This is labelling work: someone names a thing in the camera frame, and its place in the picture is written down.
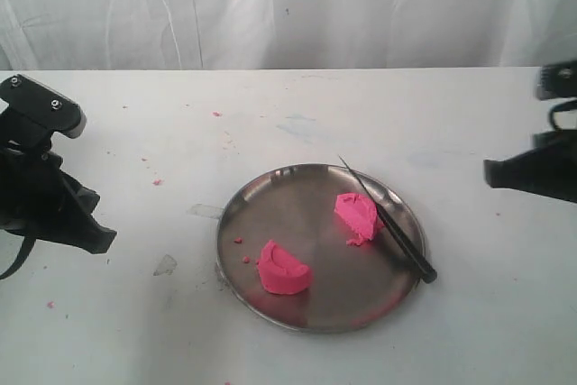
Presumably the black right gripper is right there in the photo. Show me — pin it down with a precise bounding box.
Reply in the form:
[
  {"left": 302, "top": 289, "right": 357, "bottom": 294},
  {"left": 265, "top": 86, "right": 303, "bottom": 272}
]
[{"left": 483, "top": 130, "right": 576, "bottom": 203}]

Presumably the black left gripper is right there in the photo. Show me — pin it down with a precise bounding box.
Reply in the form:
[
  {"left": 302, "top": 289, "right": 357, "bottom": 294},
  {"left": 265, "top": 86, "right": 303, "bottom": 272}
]
[{"left": 1, "top": 141, "right": 117, "bottom": 254}]

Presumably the black knife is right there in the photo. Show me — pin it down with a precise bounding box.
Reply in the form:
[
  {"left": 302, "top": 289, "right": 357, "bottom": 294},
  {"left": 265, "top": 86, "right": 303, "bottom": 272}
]
[{"left": 338, "top": 156, "right": 437, "bottom": 284}]

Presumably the pink clay half piece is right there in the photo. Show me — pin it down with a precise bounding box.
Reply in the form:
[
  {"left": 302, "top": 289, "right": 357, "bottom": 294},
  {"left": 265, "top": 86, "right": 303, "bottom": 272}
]
[{"left": 334, "top": 192, "right": 385, "bottom": 246}]

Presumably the pink clay lump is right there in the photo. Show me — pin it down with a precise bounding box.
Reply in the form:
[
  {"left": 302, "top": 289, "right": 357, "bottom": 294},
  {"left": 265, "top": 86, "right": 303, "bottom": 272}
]
[{"left": 257, "top": 240, "right": 313, "bottom": 295}]

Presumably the clear tape piece lower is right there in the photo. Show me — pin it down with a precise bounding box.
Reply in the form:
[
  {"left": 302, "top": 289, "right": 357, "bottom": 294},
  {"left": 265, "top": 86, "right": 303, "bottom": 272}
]
[{"left": 153, "top": 254, "right": 178, "bottom": 277}]

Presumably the clear tape piece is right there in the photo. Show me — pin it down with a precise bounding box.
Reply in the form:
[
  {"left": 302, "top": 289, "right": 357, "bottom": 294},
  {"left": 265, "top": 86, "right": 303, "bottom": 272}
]
[
  {"left": 187, "top": 204, "right": 224, "bottom": 220},
  {"left": 153, "top": 254, "right": 178, "bottom": 277}
]

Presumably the clear tape piece upper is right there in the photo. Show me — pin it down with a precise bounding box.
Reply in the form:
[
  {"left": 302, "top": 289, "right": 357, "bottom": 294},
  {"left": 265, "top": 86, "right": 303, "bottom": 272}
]
[{"left": 187, "top": 204, "right": 224, "bottom": 220}]

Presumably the white backdrop curtain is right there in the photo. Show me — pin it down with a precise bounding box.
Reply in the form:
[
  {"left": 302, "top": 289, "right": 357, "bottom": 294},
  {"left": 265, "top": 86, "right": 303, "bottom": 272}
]
[{"left": 1, "top": 0, "right": 576, "bottom": 70}]

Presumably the round steel plate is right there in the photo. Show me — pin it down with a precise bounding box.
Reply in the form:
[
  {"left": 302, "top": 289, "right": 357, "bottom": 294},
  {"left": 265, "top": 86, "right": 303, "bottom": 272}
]
[{"left": 216, "top": 163, "right": 426, "bottom": 333}]

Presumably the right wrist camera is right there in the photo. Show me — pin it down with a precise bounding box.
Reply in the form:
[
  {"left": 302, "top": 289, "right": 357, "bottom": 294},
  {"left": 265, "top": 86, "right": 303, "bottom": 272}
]
[{"left": 536, "top": 60, "right": 577, "bottom": 101}]

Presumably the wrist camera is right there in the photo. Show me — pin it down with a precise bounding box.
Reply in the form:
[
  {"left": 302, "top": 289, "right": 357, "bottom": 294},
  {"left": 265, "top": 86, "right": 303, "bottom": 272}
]
[
  {"left": 1, "top": 74, "right": 87, "bottom": 139},
  {"left": 536, "top": 60, "right": 577, "bottom": 101}
]

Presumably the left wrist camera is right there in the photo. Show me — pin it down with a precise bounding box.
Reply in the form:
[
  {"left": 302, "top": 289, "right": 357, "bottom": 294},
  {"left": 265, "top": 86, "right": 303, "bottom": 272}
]
[{"left": 1, "top": 74, "right": 87, "bottom": 139}]

